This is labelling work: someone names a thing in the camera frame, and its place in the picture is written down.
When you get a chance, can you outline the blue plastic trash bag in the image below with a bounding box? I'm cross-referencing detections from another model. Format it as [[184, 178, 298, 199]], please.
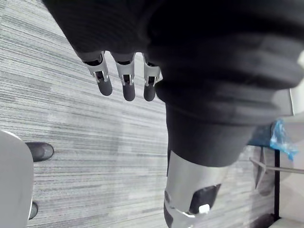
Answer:
[[247, 119, 299, 160]]

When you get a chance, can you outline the dark robot left foot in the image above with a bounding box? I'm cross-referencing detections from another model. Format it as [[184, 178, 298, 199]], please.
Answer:
[[25, 142, 54, 162]]

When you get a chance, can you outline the dark robot foot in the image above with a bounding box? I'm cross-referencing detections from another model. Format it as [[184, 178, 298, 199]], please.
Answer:
[[28, 201, 39, 221], [25, 142, 54, 162]]

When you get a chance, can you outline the silver robot left leg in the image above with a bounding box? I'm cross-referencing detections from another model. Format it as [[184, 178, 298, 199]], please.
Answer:
[[0, 130, 34, 228]]

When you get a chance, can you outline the black chair leg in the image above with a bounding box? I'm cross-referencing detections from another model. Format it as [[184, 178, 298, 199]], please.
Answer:
[[265, 149, 282, 221]]

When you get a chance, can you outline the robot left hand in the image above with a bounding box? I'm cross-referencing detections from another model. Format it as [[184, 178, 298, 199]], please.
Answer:
[[41, 0, 304, 228]]

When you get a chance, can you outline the silver metal table base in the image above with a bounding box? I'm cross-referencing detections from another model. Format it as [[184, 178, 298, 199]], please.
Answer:
[[248, 146, 304, 190]]

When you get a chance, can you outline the dark robot right foot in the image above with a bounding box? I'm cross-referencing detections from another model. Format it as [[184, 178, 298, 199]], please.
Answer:
[[28, 201, 39, 221]]

